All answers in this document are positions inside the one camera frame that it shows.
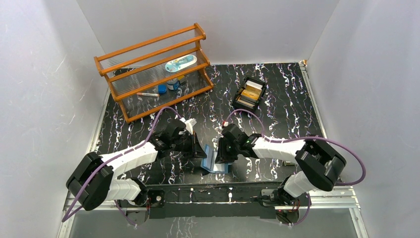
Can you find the blue card holder wallet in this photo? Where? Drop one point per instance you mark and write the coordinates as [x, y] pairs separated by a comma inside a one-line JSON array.
[[209, 162]]

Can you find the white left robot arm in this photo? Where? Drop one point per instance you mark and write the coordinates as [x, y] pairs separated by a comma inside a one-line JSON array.
[[97, 177]]

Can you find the orange wooden shelf rack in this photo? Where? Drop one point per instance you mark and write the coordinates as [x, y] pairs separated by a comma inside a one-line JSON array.
[[140, 68]]

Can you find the white orange marker pen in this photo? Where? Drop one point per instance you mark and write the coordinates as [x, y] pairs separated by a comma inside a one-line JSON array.
[[147, 94]]

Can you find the small blue lidded jar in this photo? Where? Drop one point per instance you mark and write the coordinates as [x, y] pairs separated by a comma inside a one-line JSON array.
[[173, 84]]

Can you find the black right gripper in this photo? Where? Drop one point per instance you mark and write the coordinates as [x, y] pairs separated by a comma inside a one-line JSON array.
[[222, 156]]

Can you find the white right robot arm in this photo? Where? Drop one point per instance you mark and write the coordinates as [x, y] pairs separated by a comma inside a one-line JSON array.
[[321, 165]]

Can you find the black card tray box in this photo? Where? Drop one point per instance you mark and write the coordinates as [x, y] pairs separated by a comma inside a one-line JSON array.
[[249, 95]]

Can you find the white blue packaged item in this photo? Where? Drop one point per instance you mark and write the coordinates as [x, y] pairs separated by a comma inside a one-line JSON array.
[[180, 63]]

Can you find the white red small box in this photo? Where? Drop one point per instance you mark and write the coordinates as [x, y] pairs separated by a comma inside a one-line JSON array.
[[286, 163]]

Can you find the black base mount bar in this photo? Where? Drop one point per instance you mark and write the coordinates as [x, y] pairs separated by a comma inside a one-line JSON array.
[[238, 199]]

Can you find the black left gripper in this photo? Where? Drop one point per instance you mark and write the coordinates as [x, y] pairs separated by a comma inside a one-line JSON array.
[[193, 145]]

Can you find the blue small box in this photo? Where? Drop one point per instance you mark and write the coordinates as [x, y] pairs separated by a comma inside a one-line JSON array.
[[162, 89]]

